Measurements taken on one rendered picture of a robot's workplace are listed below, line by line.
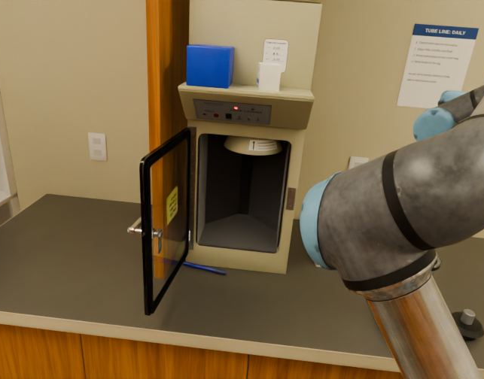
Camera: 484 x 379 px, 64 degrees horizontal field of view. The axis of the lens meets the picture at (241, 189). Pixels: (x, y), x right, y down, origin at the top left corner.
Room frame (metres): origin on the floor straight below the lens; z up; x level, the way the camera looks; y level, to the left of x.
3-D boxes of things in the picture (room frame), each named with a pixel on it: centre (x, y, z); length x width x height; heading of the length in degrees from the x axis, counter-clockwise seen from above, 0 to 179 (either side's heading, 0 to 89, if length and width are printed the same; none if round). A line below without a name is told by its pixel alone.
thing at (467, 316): (0.82, -0.61, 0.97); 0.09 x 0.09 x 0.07
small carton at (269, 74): (0.97, -0.04, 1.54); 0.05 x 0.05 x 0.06; 5
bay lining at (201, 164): (1.15, -0.01, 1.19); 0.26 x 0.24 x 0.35; 87
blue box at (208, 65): (0.98, 0.10, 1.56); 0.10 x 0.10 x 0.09; 87
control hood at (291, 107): (0.97, 0.00, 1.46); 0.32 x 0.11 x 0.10; 87
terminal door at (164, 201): (0.87, 0.18, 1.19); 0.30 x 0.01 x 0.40; 171
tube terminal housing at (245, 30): (1.15, -0.01, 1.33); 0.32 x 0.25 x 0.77; 87
